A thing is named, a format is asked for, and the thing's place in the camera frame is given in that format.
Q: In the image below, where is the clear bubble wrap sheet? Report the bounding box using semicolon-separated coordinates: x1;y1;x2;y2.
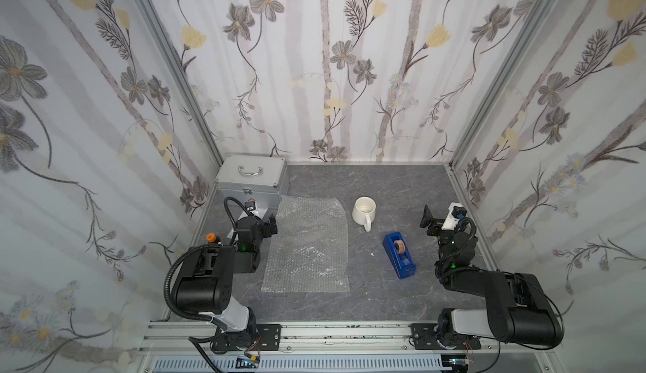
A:
262;196;350;293

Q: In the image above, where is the cream ceramic mug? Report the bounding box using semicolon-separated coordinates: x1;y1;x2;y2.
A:
352;196;377;232

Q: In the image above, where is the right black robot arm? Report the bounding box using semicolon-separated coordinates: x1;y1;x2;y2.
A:
420;202;565;350

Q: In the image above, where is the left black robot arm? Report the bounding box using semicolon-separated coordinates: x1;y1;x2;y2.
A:
163;215;278;353

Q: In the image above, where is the blue tape dispenser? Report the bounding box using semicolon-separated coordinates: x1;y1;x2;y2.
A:
383;232;417;280

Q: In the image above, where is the silver metal case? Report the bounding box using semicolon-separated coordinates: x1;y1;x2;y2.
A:
215;154;289;208

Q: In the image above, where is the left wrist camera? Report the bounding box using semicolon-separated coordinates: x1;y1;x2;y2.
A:
244;200;257;212

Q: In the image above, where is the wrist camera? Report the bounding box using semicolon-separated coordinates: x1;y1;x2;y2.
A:
442;202;468;231
244;200;257;212

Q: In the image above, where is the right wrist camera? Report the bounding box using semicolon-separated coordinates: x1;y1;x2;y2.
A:
442;202;468;231

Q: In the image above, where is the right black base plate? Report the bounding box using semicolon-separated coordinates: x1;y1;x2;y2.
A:
410;323;481;351

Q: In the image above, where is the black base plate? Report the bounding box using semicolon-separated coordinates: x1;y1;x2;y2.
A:
210;324;282;355
410;323;481;351

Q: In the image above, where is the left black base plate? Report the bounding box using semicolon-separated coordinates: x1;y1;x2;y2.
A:
210;324;282;355

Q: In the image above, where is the black corrugated cable hose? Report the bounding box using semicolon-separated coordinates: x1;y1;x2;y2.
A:
162;244;223;324

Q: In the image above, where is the aluminium front rail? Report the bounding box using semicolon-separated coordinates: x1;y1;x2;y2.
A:
131;321;563;372

